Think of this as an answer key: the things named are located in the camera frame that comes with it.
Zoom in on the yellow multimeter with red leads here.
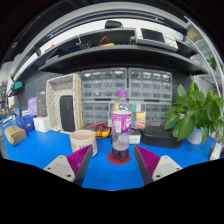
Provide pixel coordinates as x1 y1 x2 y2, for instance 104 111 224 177
85 122 112 139

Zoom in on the flat black case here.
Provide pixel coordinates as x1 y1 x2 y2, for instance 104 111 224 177
141 125 185 150

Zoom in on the black box with white label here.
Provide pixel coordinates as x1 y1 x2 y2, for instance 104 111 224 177
128 129 142 145

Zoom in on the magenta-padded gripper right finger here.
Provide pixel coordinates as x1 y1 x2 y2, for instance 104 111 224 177
133 144 184 186

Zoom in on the purple container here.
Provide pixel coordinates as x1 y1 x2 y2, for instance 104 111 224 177
27 96 38 118

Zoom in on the dark grey box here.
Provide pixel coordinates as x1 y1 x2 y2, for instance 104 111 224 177
35 90 48 118

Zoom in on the black speaker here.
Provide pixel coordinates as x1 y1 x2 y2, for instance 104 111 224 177
59 95 76 133

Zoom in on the beige perforated tray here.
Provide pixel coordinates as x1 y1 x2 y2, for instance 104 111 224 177
45 73 83 134

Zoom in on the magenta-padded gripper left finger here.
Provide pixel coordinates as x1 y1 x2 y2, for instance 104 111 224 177
43 144 95 187

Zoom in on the blue box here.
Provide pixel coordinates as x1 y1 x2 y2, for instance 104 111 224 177
16 114 35 134

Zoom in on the small cardboard box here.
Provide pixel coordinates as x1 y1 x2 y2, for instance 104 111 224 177
4 125 28 146

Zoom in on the small white box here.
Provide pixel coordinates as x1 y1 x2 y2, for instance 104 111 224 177
33 115 52 134

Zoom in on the flat white device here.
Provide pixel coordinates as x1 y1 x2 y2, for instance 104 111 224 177
209 142 224 161

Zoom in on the white shelf unit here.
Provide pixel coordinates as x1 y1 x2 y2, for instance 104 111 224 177
184 14 224 101

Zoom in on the clear bottle with purple cap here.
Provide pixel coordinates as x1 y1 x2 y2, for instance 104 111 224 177
111 89 133 162

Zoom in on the teal object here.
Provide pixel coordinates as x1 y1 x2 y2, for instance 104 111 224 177
13 81 24 92

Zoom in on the clear box with coloured parts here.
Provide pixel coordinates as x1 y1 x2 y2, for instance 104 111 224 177
109 102 147 130

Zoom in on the dark shelf unit with instruments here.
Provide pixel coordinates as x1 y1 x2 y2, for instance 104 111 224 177
11 19 209 81

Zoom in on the green plant in white pot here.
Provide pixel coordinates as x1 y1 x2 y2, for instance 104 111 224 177
163 78 224 145

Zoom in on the beige patterned cup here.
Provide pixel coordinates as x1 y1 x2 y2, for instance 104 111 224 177
69 129 99 158

